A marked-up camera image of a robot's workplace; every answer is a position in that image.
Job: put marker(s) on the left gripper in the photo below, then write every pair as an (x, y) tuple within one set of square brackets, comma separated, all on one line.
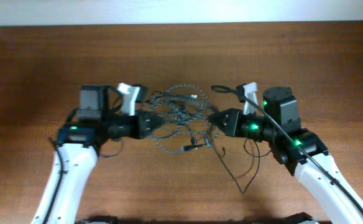
[(143, 124)]

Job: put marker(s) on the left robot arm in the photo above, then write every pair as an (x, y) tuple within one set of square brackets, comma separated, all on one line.
[(104, 112)]

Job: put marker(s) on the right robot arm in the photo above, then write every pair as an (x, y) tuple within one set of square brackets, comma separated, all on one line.
[(300, 150)]

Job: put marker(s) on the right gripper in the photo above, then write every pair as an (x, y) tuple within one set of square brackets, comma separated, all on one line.
[(235, 123)]

